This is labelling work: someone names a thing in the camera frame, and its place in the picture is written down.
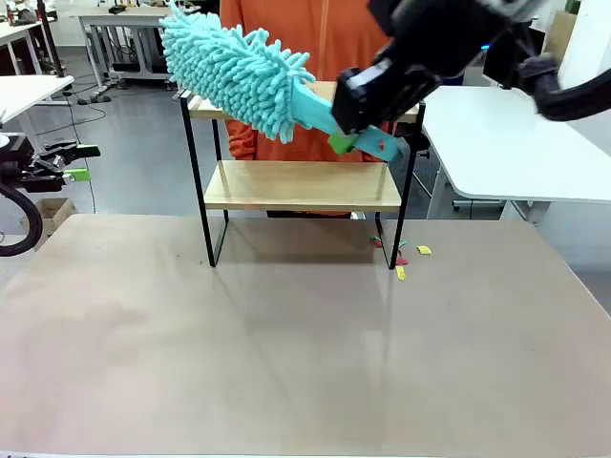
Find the yellow paper scrap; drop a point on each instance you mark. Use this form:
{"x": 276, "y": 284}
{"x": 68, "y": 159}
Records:
{"x": 424, "y": 250}
{"x": 400, "y": 273}

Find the white desk with dark drawer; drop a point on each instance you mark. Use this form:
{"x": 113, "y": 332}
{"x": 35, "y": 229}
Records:
{"x": 14, "y": 31}

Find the black clamped pole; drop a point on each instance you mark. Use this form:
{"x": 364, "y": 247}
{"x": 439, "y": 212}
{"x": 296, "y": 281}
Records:
{"x": 51, "y": 43}

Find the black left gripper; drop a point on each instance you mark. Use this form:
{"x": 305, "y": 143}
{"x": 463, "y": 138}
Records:
{"x": 16, "y": 157}

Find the open cardboard box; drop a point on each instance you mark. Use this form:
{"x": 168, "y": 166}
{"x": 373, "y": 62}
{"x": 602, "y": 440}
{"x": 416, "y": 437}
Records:
{"x": 52, "y": 210}

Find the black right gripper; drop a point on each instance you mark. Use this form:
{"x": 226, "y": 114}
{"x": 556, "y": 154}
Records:
{"x": 429, "y": 33}

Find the teal microfiber duster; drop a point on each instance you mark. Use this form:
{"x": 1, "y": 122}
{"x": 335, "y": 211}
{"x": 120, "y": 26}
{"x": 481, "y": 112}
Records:
{"x": 229, "y": 71}

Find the brown cardboard sheet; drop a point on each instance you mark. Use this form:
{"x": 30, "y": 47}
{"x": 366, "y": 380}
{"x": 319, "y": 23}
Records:
{"x": 561, "y": 33}

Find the white table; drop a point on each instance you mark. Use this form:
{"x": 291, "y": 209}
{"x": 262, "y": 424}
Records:
{"x": 24, "y": 93}
{"x": 501, "y": 152}

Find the grey metal frame desk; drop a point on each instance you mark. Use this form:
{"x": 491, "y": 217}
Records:
{"x": 124, "y": 19}

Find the person in orange hoodie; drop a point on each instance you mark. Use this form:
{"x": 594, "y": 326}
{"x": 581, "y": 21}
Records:
{"x": 334, "y": 38}

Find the black metal wooden two-tier shelf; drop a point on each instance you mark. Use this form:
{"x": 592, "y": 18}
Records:
{"x": 296, "y": 186}

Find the black monitor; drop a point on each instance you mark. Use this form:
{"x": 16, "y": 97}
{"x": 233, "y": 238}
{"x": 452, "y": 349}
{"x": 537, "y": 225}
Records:
{"x": 496, "y": 67}

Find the black office chair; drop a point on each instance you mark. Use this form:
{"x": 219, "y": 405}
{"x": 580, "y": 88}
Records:
{"x": 415, "y": 143}

